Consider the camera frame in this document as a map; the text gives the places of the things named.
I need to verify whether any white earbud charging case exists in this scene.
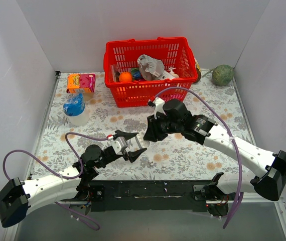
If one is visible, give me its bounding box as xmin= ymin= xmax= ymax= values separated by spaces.
xmin=135 ymin=134 xmax=150 ymax=149

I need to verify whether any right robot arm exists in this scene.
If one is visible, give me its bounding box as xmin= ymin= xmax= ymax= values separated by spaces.
xmin=144 ymin=97 xmax=286 ymax=201

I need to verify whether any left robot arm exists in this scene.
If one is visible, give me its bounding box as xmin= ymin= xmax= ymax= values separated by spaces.
xmin=0 ymin=130 xmax=150 ymax=228

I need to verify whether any white pump bottle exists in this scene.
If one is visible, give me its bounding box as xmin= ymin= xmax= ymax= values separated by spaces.
xmin=169 ymin=67 xmax=180 ymax=78

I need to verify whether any orange fruit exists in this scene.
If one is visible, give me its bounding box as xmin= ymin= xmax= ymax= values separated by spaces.
xmin=119 ymin=72 xmax=132 ymax=83

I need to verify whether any grey crumpled bag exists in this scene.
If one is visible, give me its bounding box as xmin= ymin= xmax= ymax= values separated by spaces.
xmin=137 ymin=54 xmax=165 ymax=81

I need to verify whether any red plastic shopping basket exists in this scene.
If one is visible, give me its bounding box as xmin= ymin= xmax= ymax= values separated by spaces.
xmin=103 ymin=37 xmax=198 ymax=107

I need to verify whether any orange pink snack box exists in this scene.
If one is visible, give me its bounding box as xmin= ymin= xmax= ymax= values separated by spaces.
xmin=66 ymin=73 xmax=96 ymax=94

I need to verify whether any green melon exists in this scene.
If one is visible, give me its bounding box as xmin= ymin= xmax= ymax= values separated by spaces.
xmin=212 ymin=65 xmax=234 ymax=86

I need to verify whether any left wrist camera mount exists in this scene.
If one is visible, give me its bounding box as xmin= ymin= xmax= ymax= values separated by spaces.
xmin=107 ymin=135 xmax=128 ymax=155

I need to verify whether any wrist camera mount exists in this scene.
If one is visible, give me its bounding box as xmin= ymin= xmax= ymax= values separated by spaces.
xmin=148 ymin=97 xmax=165 ymax=119
xmin=107 ymin=135 xmax=128 ymax=155

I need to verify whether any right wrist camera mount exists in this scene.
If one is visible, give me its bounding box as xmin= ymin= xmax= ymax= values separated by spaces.
xmin=148 ymin=97 xmax=165 ymax=119

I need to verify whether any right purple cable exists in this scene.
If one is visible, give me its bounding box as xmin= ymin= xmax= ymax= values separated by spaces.
xmin=154 ymin=87 xmax=244 ymax=229

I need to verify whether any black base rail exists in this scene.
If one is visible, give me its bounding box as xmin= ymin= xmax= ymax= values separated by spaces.
xmin=69 ymin=179 xmax=230 ymax=218

